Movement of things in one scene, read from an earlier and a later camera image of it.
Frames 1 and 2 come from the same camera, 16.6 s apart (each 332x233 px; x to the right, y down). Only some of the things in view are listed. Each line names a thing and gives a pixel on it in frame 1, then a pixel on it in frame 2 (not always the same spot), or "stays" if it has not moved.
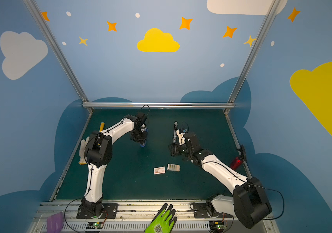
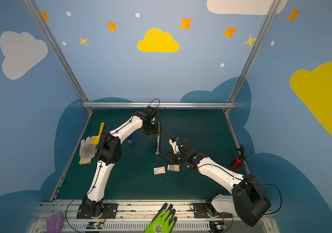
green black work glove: [163, 221] stays
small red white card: [159, 170] stays
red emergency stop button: [236, 163] stays
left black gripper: [140, 137] to [149, 127]
